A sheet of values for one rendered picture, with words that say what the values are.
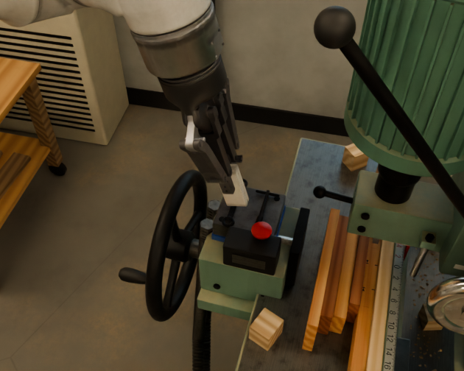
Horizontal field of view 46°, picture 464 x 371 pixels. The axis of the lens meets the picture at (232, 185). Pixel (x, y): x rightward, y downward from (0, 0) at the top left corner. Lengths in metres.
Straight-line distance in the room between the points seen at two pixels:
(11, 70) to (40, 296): 0.77
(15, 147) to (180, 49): 1.74
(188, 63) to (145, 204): 1.63
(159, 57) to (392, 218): 0.41
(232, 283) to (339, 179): 0.31
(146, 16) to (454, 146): 0.35
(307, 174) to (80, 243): 1.24
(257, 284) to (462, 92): 0.43
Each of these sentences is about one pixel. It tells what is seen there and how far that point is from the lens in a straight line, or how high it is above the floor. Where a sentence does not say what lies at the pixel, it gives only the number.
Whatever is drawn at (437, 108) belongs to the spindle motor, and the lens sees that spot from 0.60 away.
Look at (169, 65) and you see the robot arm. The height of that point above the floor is 1.32.
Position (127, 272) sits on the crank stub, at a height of 0.86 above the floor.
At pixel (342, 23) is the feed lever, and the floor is 1.42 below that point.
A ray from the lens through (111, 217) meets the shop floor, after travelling 2.16.
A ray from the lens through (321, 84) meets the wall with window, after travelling 2.30.
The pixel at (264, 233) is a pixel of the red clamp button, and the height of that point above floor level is 1.02.
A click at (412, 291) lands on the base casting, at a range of 1.05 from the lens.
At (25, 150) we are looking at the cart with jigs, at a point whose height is 0.18.
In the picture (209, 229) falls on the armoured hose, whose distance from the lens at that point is 0.87.
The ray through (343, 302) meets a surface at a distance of 0.84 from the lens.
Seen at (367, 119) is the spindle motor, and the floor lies 1.24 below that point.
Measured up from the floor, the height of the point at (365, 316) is 0.94.
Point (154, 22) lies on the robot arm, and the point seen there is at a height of 1.37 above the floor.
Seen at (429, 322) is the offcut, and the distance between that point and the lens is 0.99.
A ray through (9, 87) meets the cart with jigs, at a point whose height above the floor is 0.53.
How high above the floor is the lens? 1.67
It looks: 49 degrees down
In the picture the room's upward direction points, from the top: straight up
